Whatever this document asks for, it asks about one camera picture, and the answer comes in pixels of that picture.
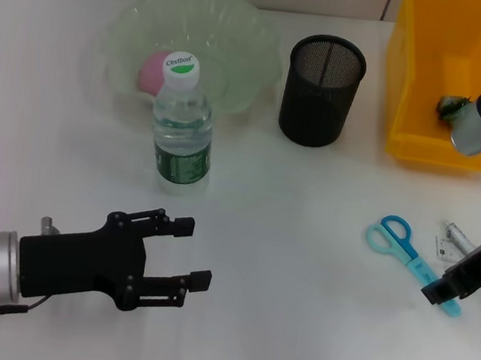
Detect white grey clear pen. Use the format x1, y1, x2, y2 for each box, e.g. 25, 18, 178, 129
436, 218, 481, 292

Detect pink peach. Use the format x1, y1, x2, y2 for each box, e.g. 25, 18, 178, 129
135, 48, 172, 97

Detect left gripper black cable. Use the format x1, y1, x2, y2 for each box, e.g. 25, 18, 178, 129
0, 290, 51, 331

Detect green label water bottle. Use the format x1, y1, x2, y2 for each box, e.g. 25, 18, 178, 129
141, 46, 226, 201

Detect black mesh pen holder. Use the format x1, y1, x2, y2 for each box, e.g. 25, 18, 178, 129
275, 30, 371, 153

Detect blue scissors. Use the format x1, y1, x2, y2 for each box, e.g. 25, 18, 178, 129
356, 212, 474, 320

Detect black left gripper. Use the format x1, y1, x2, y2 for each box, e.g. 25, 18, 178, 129
13, 192, 221, 322

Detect yellow plastic storage bin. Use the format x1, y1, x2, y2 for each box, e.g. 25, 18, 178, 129
373, 0, 481, 173

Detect green plastic wrapper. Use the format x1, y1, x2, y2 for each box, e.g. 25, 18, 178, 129
434, 92, 474, 128

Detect green glass fruit bowl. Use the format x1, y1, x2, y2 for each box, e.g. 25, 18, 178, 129
96, 0, 292, 124

